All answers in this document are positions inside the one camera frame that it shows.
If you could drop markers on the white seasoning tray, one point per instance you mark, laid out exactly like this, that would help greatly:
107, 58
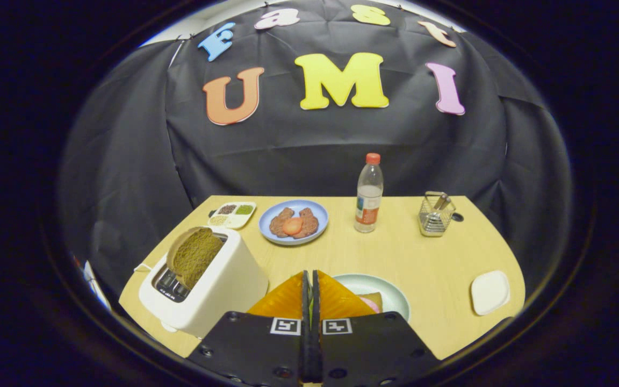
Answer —
231, 215

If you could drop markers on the dark brown bread slice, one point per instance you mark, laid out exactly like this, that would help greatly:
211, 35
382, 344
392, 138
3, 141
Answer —
196, 258

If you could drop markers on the brown meat patty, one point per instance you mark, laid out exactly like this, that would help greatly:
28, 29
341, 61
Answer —
309, 223
279, 223

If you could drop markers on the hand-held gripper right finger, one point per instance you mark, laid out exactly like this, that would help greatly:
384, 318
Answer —
368, 344

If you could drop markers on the white toaster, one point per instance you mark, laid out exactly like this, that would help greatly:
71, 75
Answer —
229, 290

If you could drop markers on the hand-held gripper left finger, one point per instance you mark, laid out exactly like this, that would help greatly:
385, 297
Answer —
256, 344

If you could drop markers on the pale green plate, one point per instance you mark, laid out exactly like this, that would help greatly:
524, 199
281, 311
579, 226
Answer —
358, 284

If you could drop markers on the red tomato slice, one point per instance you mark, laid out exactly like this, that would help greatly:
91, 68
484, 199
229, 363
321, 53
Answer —
292, 226

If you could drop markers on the small white square dish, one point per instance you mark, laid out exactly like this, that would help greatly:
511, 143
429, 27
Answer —
490, 293

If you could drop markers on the blue plate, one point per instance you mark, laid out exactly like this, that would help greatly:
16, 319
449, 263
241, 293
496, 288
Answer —
293, 204

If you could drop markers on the black backdrop cloth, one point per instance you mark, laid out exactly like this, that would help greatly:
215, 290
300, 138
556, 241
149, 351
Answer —
315, 150

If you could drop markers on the light bread slice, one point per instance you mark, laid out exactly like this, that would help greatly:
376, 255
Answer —
376, 298

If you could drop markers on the clear plastic bottle red cap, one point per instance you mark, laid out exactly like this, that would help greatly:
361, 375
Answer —
368, 199

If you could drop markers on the black table grommet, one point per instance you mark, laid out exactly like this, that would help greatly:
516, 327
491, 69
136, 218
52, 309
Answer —
458, 217

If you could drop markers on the pink ham slice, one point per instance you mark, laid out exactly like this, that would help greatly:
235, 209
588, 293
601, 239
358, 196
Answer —
369, 305

